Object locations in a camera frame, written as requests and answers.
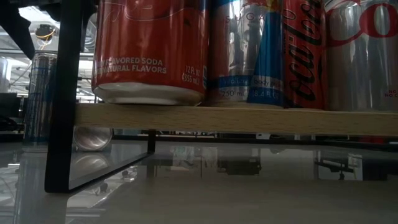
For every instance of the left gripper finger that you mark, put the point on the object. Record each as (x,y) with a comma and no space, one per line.
(17,28)

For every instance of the red Fanta strawberry can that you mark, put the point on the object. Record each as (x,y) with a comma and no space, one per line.
(149,46)

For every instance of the blue silver Red Bull can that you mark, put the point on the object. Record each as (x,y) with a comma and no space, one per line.
(248,62)

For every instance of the red Coca-Cola Star Wars can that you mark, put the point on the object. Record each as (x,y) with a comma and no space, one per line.
(304,62)

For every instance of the silver Diet Coke can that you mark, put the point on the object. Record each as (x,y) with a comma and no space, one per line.
(360,77)

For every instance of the light wooden shelf board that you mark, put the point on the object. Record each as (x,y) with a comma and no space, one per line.
(217,119)

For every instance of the long ceiling light bar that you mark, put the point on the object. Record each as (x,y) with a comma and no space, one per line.
(9,52)

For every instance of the black yellow ceiling fixture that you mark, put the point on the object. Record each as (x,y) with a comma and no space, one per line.
(45,31)

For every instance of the black metal shelf frame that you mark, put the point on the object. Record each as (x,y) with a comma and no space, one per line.
(63,93)

